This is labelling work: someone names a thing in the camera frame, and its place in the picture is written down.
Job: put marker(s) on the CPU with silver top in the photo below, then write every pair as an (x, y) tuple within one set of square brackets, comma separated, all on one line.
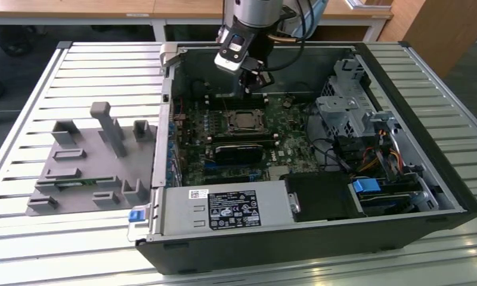
[(248, 119)]

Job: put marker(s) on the black RAM slot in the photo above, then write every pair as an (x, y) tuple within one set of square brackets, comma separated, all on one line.
[(233, 98), (233, 102), (233, 108), (233, 105)]

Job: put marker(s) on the CPU socket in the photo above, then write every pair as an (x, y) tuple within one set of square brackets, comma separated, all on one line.
[(229, 130)]

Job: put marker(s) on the white papers stack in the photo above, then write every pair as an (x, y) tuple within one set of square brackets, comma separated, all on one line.
[(353, 2)]

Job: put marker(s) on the silver metal drive cage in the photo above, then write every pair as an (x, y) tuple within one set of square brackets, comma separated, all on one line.
[(333, 119)]

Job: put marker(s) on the green motherboard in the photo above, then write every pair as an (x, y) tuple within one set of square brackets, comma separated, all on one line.
[(289, 143)]

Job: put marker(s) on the black graphics card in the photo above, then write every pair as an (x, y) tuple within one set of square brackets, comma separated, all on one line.
[(238, 155)]

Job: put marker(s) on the silver finned heatsink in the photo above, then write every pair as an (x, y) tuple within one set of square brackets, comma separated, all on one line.
[(278, 172)]

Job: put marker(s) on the wooden cabinet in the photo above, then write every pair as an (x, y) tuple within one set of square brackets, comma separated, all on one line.
[(441, 29)]

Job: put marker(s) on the black plastic shroud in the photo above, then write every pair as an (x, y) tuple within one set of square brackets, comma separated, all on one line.
[(321, 196)]

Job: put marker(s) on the hard disk in blue carrier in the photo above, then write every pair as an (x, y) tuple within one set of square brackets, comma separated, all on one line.
[(365, 186)]

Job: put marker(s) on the grey parts rack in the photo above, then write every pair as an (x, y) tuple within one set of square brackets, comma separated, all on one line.
[(86, 149)]

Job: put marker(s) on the silver power supply unit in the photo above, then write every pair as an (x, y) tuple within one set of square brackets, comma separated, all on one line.
[(182, 214)]

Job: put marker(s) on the green RAM stick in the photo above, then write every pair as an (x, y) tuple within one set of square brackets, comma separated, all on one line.
[(88, 180)]

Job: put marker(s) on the blue case latch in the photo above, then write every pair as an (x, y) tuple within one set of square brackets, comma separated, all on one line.
[(136, 216)]

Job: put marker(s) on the black open PC case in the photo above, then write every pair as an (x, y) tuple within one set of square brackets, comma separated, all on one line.
[(262, 253)]

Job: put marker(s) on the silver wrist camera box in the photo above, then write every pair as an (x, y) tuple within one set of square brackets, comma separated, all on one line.
[(234, 47)]

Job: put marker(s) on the wooden desk white frame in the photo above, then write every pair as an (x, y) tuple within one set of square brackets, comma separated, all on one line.
[(62, 7)]

